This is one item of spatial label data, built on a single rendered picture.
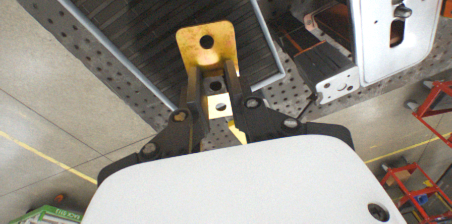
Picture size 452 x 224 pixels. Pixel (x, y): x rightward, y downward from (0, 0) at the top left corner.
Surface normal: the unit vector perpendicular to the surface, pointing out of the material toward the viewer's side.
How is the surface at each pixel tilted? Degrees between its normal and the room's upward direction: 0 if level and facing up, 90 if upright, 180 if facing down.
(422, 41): 0
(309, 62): 90
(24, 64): 0
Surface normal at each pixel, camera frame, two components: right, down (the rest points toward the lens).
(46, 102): 0.11, 0.63
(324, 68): -0.47, -0.65
